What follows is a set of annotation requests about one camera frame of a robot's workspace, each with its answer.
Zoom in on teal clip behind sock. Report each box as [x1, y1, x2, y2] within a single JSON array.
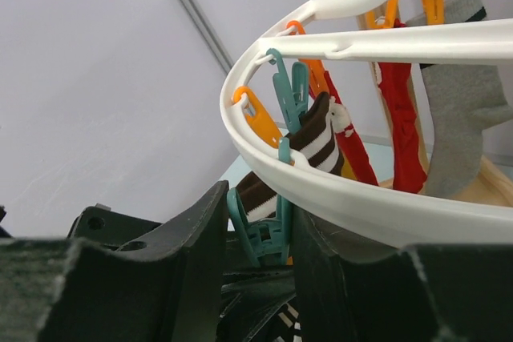
[[266, 48, 309, 135]]

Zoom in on wooden hanger stand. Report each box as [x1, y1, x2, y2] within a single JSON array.
[[340, 0, 513, 209]]

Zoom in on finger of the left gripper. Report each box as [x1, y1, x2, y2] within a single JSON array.
[[216, 266, 296, 341]]

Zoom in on mustard brown striped sock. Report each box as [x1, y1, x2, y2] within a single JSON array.
[[236, 171, 277, 222]]

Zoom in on red patterned sock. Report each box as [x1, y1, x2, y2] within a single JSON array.
[[325, 70, 378, 186]]

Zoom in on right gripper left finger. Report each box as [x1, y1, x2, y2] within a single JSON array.
[[1, 181, 228, 341]]

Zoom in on teal clip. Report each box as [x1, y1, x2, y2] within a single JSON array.
[[226, 187, 293, 267], [266, 48, 309, 135]]

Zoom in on white round clip hanger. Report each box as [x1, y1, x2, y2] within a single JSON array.
[[220, 0, 512, 247]]

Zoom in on orange clip at rear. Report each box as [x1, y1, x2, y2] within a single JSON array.
[[358, 0, 398, 30]]

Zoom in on orange clip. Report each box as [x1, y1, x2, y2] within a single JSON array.
[[286, 20, 329, 99], [358, 0, 398, 30]]

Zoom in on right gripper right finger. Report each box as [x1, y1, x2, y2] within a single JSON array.
[[292, 208, 512, 341]]

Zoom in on orange clip far left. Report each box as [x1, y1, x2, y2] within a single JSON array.
[[286, 20, 329, 99]]

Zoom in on pile of dark socks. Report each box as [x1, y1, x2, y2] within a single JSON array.
[[252, 298, 302, 342]]

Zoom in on grey striped sock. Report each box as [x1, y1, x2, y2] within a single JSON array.
[[404, 0, 513, 201]]

